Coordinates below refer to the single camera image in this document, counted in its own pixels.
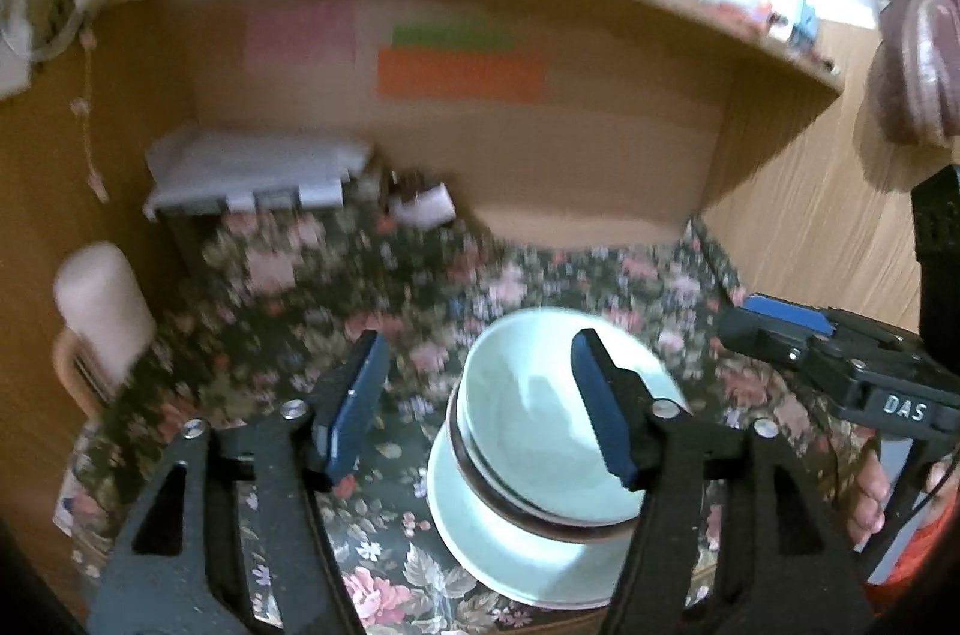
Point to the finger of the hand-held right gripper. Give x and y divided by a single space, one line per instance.
784 313

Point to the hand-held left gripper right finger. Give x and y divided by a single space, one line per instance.
600 410

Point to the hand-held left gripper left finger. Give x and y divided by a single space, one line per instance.
352 410

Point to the mint green bowl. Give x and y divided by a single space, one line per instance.
525 395

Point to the white bowl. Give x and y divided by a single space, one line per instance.
453 425

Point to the brown plate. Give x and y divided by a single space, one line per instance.
555 532

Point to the mint green plate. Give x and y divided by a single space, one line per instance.
480 552

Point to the person's right hand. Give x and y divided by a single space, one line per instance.
868 492

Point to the floral tablecloth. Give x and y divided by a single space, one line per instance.
247 335

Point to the small pale pink box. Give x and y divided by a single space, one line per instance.
427 206

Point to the stack of white papers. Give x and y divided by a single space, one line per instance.
247 163

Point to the tan wooden holder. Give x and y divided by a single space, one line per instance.
71 373

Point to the blue box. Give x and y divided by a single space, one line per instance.
806 24

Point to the brown shiny curtain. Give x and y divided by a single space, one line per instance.
915 50

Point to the orange sticky note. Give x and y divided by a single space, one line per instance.
461 73

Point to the pink sticky note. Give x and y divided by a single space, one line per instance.
300 32

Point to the green sticky note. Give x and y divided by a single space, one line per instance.
454 35

